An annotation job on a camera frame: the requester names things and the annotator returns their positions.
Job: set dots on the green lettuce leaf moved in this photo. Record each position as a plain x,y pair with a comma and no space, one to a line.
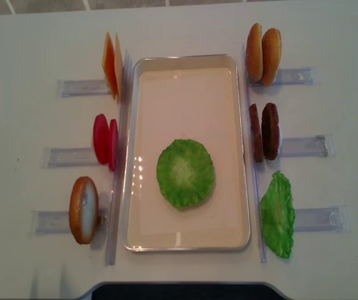
185,173

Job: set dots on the inner red tomato slice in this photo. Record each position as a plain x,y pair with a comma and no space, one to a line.
113,138

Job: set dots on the red tomato slice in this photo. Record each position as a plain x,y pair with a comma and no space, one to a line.
113,138
99,136

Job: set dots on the outer red tomato slice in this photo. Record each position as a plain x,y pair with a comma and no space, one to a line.
99,136

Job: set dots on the inner brown meat patty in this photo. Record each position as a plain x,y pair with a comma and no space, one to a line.
256,134

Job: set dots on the brown meat patty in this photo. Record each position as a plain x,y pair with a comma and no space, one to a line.
256,134
270,131

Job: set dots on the outer brown meat patty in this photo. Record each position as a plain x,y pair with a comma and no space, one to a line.
270,131

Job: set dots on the pale yellow cheese slice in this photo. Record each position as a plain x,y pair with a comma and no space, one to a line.
119,67

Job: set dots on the orange cheese slice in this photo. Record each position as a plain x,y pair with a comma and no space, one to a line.
108,65

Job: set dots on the clear holder under patties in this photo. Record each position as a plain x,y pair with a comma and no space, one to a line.
302,147

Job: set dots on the green lettuce leaf in holder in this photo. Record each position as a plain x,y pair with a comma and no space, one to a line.
278,216

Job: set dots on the clear holder under cheese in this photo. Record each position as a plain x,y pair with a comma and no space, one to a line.
72,88

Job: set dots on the clear holder under tomato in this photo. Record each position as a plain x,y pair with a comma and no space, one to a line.
68,157

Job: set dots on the clear holder under lettuce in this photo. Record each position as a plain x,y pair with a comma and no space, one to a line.
335,218

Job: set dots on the white rectangular tray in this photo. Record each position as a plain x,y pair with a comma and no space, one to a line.
181,98

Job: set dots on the bun slice in holder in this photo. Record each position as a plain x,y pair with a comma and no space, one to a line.
83,210

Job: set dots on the inner sesame bun top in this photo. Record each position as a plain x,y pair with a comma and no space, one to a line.
254,60

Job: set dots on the sesame bun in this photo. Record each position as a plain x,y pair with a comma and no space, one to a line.
271,55
254,60

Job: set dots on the clear holder under bun tops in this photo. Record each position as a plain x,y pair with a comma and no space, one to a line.
297,76

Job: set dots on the outer sesame bun top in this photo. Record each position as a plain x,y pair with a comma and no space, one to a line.
271,55

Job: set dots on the clear holder under bun slice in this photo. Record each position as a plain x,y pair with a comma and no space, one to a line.
50,222

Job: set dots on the left long clear acrylic rail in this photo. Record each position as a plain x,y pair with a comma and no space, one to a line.
118,181

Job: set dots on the long clear acrylic rail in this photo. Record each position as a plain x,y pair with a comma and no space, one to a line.
255,179
118,181

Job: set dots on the right long clear acrylic rail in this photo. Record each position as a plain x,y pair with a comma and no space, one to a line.
255,179

